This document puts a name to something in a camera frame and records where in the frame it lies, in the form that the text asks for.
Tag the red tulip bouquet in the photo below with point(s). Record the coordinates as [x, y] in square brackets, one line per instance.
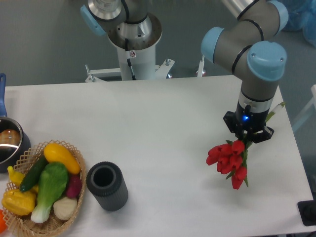
[231, 159]

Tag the blue handled saucepan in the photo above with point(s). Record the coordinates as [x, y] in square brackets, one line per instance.
[13, 140]

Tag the woven wicker basket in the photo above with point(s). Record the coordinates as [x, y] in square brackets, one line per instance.
[23, 226]

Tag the green cucumber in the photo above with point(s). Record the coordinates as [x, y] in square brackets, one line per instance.
[33, 175]

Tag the yellow squash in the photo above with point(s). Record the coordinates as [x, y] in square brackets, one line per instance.
[54, 152]

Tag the yellow bell pepper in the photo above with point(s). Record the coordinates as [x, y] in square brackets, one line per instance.
[19, 203]

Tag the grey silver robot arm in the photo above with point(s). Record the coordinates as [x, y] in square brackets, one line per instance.
[245, 51]

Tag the blue plastic bag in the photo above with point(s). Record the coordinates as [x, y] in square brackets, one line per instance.
[302, 17]

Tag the white garlic bulb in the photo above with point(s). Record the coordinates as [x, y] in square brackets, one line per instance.
[64, 208]

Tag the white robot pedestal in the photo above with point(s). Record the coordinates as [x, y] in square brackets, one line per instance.
[136, 50]

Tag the orange fruit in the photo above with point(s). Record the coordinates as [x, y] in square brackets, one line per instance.
[3, 225]

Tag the black device at edge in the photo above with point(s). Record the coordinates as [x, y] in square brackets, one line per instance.
[307, 210]

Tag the green bok choy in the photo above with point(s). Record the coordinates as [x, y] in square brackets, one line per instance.
[52, 183]

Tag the dark grey ribbed vase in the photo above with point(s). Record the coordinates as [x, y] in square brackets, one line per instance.
[106, 182]

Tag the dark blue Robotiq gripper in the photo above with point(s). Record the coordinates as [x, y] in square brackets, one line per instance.
[244, 119]

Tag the purple radish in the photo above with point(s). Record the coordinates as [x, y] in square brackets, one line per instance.
[74, 187]

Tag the white frame at right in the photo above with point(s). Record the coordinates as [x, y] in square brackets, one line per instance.
[306, 112]

